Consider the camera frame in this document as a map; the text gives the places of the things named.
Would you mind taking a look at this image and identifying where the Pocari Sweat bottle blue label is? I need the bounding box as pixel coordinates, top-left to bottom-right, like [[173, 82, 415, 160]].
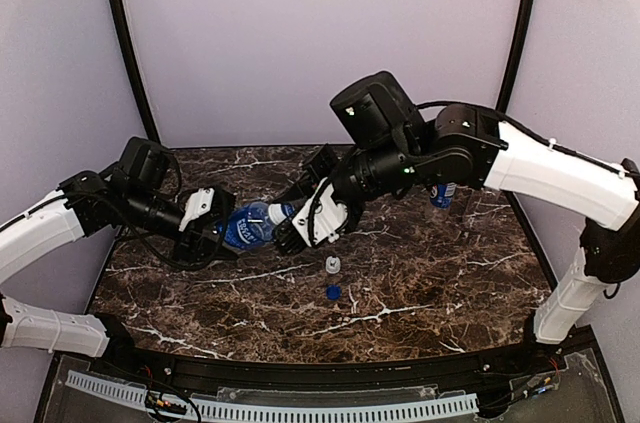
[[217, 201, 295, 251]]

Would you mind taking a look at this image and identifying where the white sport bottle cap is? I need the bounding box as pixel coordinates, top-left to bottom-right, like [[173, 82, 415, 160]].
[[325, 256, 341, 274]]

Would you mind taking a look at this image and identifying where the Pepsi bottle blue label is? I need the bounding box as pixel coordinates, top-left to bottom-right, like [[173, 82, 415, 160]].
[[429, 183, 457, 209]]

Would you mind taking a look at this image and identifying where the blue bottle cap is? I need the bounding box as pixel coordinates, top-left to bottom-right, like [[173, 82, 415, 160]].
[[325, 285, 342, 301]]

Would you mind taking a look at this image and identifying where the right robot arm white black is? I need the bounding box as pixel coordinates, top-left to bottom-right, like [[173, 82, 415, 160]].
[[275, 71, 639, 345]]

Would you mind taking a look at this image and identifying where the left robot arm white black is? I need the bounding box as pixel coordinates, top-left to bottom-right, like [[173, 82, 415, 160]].
[[1, 137, 237, 358]]

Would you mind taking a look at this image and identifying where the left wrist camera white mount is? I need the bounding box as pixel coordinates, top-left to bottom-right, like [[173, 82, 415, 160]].
[[179, 187, 215, 232]]

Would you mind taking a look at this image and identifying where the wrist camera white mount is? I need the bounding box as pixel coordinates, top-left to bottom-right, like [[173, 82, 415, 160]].
[[273, 178, 349, 255], [179, 187, 215, 232]]

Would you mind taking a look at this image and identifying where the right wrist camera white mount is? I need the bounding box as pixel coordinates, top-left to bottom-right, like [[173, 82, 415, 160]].
[[273, 178, 349, 255]]

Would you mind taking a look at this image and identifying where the left black frame post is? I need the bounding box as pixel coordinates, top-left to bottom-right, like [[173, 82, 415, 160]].
[[108, 0, 161, 143]]

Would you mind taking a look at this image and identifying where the black frame post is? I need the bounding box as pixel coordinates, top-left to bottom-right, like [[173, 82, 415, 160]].
[[495, 0, 535, 113], [108, 0, 161, 143]]

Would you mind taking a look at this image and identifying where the black front table rail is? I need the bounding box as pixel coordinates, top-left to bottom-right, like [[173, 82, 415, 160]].
[[90, 344, 567, 394]]

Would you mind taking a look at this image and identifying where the white slotted cable duct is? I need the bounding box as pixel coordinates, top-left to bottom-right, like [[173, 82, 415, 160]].
[[65, 371, 479, 422]]

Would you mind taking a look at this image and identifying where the right black frame post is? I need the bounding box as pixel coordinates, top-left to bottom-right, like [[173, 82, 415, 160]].
[[495, 0, 535, 113]]

